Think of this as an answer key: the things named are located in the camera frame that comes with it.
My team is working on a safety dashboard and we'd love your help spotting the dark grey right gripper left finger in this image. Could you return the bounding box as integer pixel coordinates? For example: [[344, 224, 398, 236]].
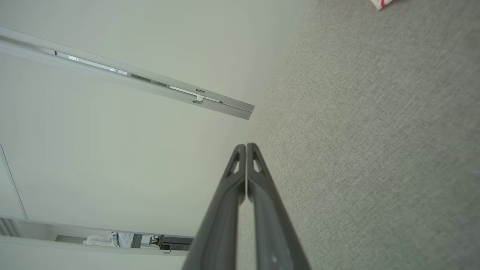
[[182, 144, 247, 270]]

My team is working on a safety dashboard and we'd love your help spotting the grey partition post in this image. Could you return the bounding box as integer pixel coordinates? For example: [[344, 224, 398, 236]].
[[0, 26, 255, 120]]

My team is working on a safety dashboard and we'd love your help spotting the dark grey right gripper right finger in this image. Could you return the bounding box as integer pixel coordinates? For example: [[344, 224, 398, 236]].
[[246, 142, 312, 270]]

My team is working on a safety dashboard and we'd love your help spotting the black background equipment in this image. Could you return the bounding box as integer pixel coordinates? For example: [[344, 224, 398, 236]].
[[150, 234, 194, 252]]

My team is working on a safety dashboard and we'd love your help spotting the grey fabric sofa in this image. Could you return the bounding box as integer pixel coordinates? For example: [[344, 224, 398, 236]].
[[236, 0, 480, 270]]

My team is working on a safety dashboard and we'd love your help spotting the red Bulls jersey shirt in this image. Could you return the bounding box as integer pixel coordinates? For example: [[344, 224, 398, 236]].
[[369, 0, 394, 11]]

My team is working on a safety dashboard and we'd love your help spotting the white crumpled background object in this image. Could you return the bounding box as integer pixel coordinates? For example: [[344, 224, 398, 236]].
[[82, 232, 120, 247]]

